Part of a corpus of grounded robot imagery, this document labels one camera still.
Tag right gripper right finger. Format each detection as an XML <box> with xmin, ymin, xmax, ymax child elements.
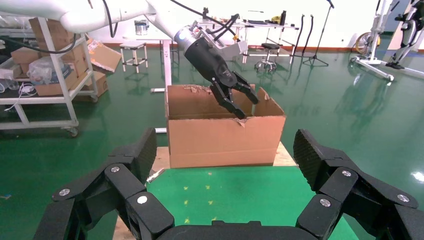
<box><xmin>293</xmin><ymin>128</ymin><xmax>424</xmax><ymax>240</ymax></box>

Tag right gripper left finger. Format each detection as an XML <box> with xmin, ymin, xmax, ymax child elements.
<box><xmin>33</xmin><ymin>127</ymin><xmax>175</xmax><ymax>240</ymax></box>

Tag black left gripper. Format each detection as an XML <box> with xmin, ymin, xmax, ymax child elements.
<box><xmin>183</xmin><ymin>36</ymin><xmax>260</xmax><ymax>120</ymax></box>

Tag large open cardboard carton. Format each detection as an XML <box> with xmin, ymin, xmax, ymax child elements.
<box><xmin>165</xmin><ymin>84</ymin><xmax>287</xmax><ymax>169</ymax></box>

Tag printed cardboard box on floor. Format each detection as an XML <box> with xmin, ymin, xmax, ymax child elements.
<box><xmin>74</xmin><ymin>70</ymin><xmax>110</xmax><ymax>102</ymax></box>

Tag flat wide cardboard box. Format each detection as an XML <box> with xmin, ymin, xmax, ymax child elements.
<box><xmin>34</xmin><ymin>67</ymin><xmax>79</xmax><ymax>97</ymax></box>

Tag flattened cardboard sheet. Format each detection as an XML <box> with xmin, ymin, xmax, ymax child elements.
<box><xmin>87</xmin><ymin>39</ymin><xmax>123</xmax><ymax>74</ymax></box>

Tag large cardboard box on cart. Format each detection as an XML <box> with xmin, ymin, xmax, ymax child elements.
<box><xmin>29</xmin><ymin>17</ymin><xmax>88</xmax><ymax>62</ymax></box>

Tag small cardboard box on cart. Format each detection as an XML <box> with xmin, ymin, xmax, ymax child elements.
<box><xmin>10</xmin><ymin>46</ymin><xmax>42</xmax><ymax>65</ymax></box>

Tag black round swivel stool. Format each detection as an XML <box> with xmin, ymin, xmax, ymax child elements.
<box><xmin>255</xmin><ymin>43</ymin><xmax>282</xmax><ymax>74</ymax></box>

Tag white work table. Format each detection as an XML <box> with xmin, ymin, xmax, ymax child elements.
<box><xmin>198</xmin><ymin>19</ymin><xmax>248</xmax><ymax>34</ymax></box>
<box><xmin>243</xmin><ymin>22</ymin><xmax>301</xmax><ymax>64</ymax></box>

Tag black double pole floor stand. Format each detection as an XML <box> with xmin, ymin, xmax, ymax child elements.
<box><xmin>294</xmin><ymin>13</ymin><xmax>320</xmax><ymax>60</ymax></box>

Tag black microphone tripod stand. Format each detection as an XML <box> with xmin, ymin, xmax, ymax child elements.
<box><xmin>303</xmin><ymin>0</ymin><xmax>336</xmax><ymax>67</ymax></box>

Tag green table cloth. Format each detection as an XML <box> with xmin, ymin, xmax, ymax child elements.
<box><xmin>145</xmin><ymin>166</ymin><xmax>360</xmax><ymax>240</ymax></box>

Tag white wheeled shelf cart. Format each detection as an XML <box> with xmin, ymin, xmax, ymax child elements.
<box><xmin>0</xmin><ymin>16</ymin><xmax>100</xmax><ymax>137</ymax></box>

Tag small white square stool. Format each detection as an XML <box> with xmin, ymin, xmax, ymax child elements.
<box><xmin>119</xmin><ymin>41</ymin><xmax>149</xmax><ymax>74</ymax></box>

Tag metal pot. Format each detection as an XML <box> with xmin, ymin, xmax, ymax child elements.
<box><xmin>134</xmin><ymin>19</ymin><xmax>150</xmax><ymax>36</ymax></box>

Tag white wheeled support stand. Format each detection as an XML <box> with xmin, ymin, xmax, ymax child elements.
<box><xmin>351</xmin><ymin>0</ymin><xmax>424</xmax><ymax>82</ymax></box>

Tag clear plastic bag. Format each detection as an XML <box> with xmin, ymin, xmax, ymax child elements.
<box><xmin>27</xmin><ymin>56</ymin><xmax>65</xmax><ymax>85</ymax></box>

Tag humanoid robot legs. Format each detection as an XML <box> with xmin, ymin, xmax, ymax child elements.
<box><xmin>385</xmin><ymin>0</ymin><xmax>424</xmax><ymax>70</ymax></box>

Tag white pedestal desk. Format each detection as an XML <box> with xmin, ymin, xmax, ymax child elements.
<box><xmin>122</xmin><ymin>31</ymin><xmax>175</xmax><ymax>94</ymax></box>

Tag black camera cable yellow tag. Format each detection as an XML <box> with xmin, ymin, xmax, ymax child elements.
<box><xmin>170</xmin><ymin>0</ymin><xmax>240</xmax><ymax>42</ymax></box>

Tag white coiled cable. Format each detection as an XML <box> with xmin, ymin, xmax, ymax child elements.
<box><xmin>4</xmin><ymin>82</ymin><xmax>37</xmax><ymax>112</ymax></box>

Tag black cable looping off arm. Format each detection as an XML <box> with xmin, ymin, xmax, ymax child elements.
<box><xmin>100</xmin><ymin>0</ymin><xmax>119</xmax><ymax>38</ymax></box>

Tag black drooping cable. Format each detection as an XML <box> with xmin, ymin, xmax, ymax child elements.
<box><xmin>0</xmin><ymin>34</ymin><xmax>82</xmax><ymax>55</ymax></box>

